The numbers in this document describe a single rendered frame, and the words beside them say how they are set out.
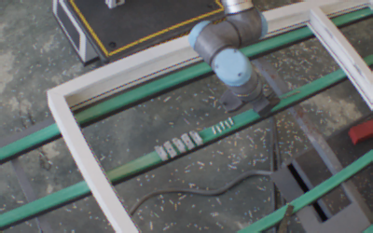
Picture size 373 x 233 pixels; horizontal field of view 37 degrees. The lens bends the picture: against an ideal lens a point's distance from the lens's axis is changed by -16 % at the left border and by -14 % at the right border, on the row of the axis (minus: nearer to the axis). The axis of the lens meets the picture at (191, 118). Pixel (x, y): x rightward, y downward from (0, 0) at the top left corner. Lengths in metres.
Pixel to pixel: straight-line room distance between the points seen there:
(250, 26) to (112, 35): 1.17
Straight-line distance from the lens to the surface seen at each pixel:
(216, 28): 1.72
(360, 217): 1.89
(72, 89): 1.85
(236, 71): 1.63
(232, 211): 2.74
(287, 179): 2.21
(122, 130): 2.89
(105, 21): 2.88
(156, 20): 2.89
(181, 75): 1.99
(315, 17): 2.25
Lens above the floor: 2.41
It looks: 55 degrees down
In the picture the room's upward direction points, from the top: 13 degrees clockwise
